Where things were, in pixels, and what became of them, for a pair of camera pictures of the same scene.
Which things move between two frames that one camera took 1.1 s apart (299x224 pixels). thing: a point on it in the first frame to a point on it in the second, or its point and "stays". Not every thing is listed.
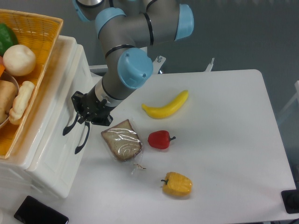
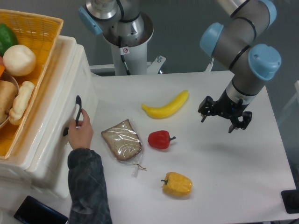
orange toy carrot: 2,68 stays
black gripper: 96,110 to 228,108
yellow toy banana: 157,113 stays
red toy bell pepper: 160,139 stays
